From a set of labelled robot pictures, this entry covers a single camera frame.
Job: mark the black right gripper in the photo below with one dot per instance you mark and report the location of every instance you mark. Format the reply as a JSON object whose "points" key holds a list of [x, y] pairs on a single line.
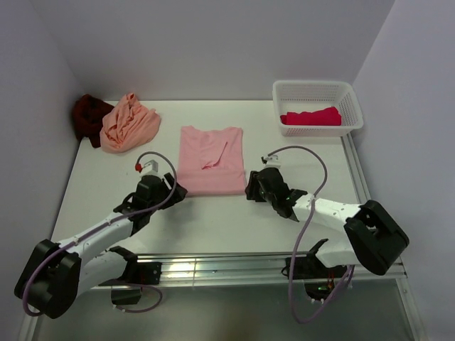
{"points": [[252, 189]]}

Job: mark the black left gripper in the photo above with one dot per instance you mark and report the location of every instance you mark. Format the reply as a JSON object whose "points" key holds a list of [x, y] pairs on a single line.
{"points": [[178, 195]]}

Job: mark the light pink t-shirt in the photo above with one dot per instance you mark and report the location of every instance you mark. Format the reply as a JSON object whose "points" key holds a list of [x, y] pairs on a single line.
{"points": [[211, 162]]}

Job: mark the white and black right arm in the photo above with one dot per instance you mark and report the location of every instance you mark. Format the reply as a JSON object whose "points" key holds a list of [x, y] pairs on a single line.
{"points": [[369, 235]]}

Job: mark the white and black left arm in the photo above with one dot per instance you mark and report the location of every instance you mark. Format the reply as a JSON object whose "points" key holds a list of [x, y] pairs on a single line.
{"points": [[58, 272]]}

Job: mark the peach orange t-shirt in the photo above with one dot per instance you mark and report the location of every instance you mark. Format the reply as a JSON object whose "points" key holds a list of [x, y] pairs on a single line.
{"points": [[130, 124]]}

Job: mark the white plastic basket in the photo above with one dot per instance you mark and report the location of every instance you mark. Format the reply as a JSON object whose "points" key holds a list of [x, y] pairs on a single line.
{"points": [[313, 95]]}

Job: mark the red rolled t-shirt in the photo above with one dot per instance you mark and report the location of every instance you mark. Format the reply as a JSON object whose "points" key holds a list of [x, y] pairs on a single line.
{"points": [[325, 117]]}

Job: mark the dark maroon t-shirt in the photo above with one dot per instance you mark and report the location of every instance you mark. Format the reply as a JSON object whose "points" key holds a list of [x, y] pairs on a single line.
{"points": [[87, 115]]}

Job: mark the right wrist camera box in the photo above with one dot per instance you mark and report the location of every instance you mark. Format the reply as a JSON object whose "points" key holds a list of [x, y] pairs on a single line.
{"points": [[271, 161]]}

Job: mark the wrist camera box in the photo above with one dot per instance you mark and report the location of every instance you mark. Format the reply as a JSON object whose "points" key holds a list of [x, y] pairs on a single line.
{"points": [[271, 161], [149, 168]]}

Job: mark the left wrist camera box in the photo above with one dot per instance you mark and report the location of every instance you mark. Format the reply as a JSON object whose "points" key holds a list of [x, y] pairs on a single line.
{"points": [[149, 168]]}

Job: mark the aluminium frame rails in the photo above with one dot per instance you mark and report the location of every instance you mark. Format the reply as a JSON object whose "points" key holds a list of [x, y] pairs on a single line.
{"points": [[243, 269]]}

